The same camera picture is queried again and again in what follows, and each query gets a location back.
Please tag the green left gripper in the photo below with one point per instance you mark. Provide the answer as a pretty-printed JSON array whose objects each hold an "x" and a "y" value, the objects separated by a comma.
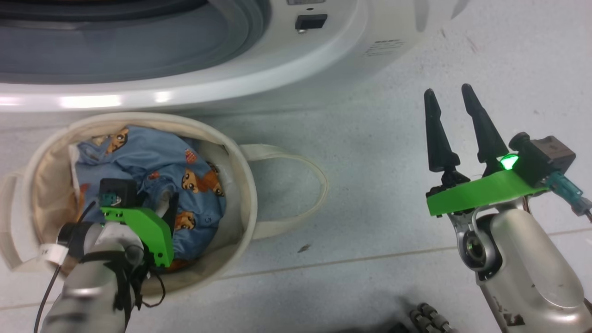
[{"x": 152, "y": 229}]

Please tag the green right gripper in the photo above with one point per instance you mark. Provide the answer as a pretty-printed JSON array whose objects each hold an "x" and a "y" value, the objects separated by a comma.
[{"x": 481, "y": 190}]

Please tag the blue bear-print garment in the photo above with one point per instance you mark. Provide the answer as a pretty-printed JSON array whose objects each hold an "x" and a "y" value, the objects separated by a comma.
[{"x": 152, "y": 157}]

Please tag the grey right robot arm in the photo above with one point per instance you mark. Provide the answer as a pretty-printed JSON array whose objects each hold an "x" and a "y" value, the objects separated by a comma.
[{"x": 527, "y": 273}]

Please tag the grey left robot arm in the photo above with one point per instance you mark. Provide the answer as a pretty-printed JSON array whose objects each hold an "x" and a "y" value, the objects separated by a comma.
[{"x": 88, "y": 286}]

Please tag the cream canvas laundry basket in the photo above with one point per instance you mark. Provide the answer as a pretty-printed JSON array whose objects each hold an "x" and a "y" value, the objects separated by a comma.
[{"x": 233, "y": 185}]

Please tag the white front-load washing machine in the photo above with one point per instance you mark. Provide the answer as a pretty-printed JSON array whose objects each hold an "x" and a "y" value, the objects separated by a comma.
[{"x": 323, "y": 60}]

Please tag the black door lock slot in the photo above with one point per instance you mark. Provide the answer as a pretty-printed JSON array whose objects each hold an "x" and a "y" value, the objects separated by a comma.
[{"x": 311, "y": 21}]

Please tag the grey printed text label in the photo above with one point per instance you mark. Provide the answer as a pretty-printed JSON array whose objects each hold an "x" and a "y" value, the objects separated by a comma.
[{"x": 383, "y": 47}]

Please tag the grey warning sticker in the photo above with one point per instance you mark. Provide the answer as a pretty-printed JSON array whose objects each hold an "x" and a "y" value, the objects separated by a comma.
[{"x": 305, "y": 2}]

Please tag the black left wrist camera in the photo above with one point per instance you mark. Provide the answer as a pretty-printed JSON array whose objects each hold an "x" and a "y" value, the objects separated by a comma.
[{"x": 118, "y": 189}]

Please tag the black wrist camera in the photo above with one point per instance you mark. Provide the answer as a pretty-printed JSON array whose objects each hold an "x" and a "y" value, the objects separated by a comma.
[
  {"x": 545, "y": 155},
  {"x": 118, "y": 189}
]

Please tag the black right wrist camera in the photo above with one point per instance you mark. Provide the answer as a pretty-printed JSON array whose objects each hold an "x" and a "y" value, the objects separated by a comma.
[{"x": 545, "y": 155}]

